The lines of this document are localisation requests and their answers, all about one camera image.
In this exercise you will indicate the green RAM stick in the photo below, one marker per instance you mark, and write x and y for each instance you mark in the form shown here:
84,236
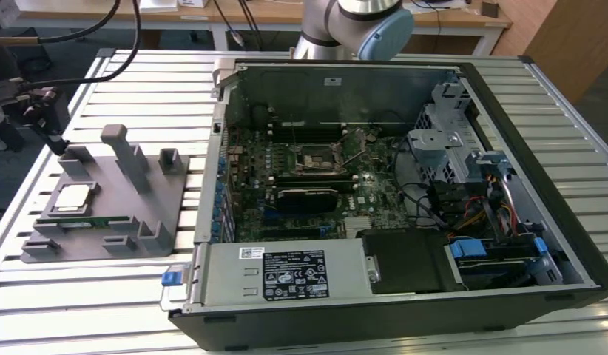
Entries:
101,220

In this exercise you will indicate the white box with print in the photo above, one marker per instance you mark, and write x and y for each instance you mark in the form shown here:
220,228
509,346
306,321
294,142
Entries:
192,3

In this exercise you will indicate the grey power supply unit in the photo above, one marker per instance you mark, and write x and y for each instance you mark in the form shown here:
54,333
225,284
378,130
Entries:
225,273

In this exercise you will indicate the black graphics card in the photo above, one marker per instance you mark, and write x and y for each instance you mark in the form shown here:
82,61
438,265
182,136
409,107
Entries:
305,201

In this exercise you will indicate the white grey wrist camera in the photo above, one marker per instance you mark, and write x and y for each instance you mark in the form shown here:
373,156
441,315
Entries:
2,92

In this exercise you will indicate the silver CPU green edge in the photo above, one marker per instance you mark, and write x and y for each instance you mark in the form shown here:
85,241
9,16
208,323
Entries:
73,197

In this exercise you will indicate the wooden desk white frame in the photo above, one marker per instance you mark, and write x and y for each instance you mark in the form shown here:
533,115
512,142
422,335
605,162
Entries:
472,20
86,15

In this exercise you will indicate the blue disk carrier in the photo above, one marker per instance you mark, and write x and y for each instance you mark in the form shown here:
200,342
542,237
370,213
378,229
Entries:
469,248

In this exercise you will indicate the silver metal drive cage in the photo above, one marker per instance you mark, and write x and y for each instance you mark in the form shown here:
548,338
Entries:
434,144

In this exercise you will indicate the white cardboard box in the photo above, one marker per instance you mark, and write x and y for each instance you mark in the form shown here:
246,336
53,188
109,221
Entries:
157,6

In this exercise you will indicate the blue case latch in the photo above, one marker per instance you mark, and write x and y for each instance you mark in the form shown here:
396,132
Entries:
170,278

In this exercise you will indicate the wooden cabinet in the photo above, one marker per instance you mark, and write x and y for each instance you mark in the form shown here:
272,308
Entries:
574,48

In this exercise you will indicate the CPU socket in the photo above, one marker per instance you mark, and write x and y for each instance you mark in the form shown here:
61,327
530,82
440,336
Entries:
313,159

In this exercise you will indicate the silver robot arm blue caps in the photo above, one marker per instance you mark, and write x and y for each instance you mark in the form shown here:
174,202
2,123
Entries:
328,22

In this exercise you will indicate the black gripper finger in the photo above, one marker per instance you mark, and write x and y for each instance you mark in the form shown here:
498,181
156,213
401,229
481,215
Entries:
57,146
61,109

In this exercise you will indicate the black PC case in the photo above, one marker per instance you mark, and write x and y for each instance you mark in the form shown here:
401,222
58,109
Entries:
333,325

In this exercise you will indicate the black RAM slot bank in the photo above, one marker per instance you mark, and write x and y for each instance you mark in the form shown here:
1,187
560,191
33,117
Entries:
308,182
308,131

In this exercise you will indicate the grey plastic parts rack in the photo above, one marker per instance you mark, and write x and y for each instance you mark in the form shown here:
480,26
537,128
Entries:
110,207

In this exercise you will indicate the round coin cell battery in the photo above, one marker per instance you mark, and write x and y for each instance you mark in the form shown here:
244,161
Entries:
370,137

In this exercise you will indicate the silver finned heatsink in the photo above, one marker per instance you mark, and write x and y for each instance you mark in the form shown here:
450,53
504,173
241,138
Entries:
357,225

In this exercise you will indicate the green motherboard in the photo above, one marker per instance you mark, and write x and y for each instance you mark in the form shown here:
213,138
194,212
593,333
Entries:
377,185

